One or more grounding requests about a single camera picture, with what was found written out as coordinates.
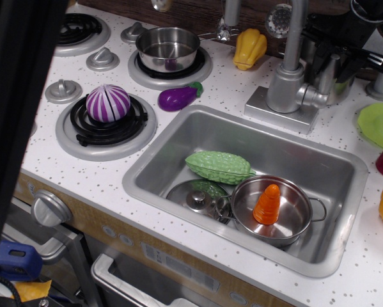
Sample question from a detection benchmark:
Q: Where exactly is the silver faucet lever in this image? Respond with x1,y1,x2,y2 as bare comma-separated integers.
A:
295,54,340,109

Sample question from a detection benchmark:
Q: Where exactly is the purple toy eggplant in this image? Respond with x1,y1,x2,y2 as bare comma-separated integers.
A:
157,82,203,112

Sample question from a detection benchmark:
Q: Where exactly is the steel cup behind faucet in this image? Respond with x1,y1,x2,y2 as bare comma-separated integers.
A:
301,37,355,106

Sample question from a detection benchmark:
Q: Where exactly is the blue clamp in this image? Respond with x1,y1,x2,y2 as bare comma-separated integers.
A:
0,240,43,281

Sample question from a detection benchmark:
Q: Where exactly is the yellow cloth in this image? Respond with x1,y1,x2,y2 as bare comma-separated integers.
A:
14,279,52,303

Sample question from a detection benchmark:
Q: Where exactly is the silver stove knob top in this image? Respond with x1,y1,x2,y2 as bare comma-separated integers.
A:
120,22,146,44

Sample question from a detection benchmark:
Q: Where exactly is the back left stove burner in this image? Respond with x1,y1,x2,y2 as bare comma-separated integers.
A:
54,13,111,57

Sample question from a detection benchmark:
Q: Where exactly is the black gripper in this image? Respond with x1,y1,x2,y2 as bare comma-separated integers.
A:
302,13,383,83

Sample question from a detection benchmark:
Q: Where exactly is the silver stove knob middle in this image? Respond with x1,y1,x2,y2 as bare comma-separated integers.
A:
86,47,120,72

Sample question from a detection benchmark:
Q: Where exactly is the purple white toy onion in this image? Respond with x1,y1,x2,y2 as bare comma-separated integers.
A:
86,84,131,123

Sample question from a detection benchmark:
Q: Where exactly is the hanging metal spoon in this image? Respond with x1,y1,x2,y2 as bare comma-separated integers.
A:
151,0,173,12

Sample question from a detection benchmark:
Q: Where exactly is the metal sink basin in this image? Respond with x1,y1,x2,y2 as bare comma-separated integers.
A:
122,106,368,278

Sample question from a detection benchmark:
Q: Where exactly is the green plastic plate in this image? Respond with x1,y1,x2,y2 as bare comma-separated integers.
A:
357,102,383,148

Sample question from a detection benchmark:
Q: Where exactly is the steel pot on burner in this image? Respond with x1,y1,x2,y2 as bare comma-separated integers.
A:
136,27,200,72

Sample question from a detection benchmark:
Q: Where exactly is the front right stove burner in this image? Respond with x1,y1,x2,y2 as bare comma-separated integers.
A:
56,95,157,162

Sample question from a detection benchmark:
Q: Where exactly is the black foreground post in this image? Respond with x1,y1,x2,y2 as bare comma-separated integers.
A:
0,1,68,240

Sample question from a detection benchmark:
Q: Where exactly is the stove burner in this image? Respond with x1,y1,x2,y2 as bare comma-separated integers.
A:
56,95,157,162
54,13,111,57
128,47,213,90

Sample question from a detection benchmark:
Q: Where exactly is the hanging slotted spoon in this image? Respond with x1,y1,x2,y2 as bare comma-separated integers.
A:
265,3,292,39

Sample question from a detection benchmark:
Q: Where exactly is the steel pot in sink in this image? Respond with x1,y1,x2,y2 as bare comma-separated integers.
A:
219,175,327,248

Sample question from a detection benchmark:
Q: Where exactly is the green toy bitter gourd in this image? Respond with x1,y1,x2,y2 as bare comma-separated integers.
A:
185,151,256,185

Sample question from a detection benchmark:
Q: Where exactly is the orange toy carrot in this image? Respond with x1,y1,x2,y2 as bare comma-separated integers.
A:
253,184,280,225

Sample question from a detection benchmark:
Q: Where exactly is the silver stove knob lower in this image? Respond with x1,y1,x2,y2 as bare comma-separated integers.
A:
45,79,82,104

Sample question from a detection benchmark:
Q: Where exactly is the silver stove knob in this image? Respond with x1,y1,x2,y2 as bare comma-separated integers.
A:
120,22,146,44
86,47,120,72
45,79,82,104

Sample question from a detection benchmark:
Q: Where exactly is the yellow toy bell pepper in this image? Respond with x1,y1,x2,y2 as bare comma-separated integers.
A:
233,28,267,71

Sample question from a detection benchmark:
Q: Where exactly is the silver oven dial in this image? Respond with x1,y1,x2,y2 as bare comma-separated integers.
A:
31,189,73,228

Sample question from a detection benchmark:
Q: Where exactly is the back right stove burner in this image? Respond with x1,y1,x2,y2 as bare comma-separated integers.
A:
128,47,213,90

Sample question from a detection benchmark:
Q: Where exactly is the silver toy faucet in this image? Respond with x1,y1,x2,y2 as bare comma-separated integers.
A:
244,0,325,134

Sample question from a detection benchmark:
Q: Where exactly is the silver oven door handle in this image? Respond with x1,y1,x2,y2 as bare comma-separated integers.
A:
91,253,215,306

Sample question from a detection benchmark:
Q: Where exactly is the steel pot lid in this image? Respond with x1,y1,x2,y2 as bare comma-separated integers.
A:
166,179,232,224

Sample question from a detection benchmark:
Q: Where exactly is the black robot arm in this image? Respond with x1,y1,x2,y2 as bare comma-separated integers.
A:
302,1,383,83

